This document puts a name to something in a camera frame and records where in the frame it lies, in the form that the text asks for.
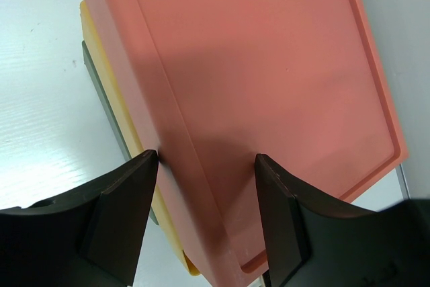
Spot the aluminium frame rail right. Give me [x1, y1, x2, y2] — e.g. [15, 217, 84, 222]
[396, 164, 411, 200]

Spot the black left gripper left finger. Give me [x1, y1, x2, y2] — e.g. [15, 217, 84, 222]
[1, 150, 159, 286]

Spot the coral three-tier drawer organizer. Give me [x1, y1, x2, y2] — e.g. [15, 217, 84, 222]
[85, 0, 408, 286]

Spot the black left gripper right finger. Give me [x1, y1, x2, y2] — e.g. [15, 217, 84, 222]
[255, 154, 429, 286]

